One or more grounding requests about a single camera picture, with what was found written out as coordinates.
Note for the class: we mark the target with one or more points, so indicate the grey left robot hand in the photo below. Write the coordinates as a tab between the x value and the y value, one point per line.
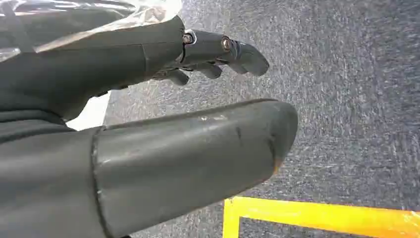
131	157

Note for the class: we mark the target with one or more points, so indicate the white sheet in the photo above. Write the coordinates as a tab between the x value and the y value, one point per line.
90	113

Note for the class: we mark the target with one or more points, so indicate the yellow tape line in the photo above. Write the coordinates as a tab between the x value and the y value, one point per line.
315	216

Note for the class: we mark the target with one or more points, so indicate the clear plastic wrap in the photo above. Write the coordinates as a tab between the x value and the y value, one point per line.
98	16

